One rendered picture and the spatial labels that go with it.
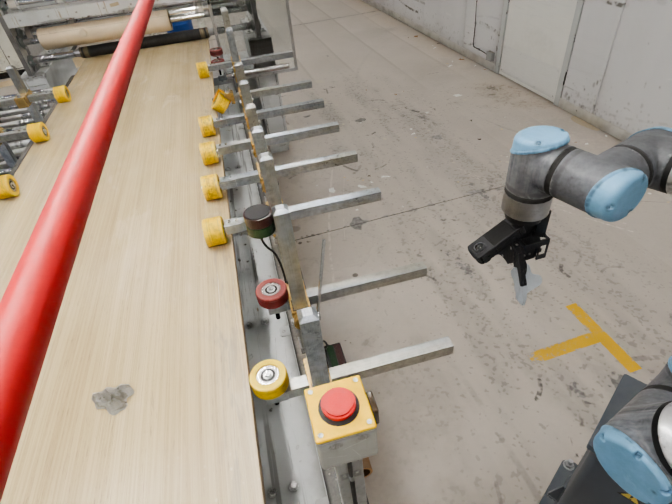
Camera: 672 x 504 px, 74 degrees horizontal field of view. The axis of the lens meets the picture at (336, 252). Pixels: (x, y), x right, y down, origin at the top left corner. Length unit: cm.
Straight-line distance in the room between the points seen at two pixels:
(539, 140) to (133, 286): 102
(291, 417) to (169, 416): 37
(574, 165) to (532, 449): 132
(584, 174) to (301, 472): 87
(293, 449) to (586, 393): 132
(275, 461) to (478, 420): 99
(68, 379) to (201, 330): 29
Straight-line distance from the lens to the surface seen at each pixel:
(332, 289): 117
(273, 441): 122
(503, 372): 210
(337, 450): 55
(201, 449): 93
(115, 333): 120
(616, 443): 104
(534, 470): 191
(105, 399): 108
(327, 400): 54
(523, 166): 88
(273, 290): 113
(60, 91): 278
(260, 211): 94
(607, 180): 82
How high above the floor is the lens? 169
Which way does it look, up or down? 40 degrees down
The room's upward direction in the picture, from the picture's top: 7 degrees counter-clockwise
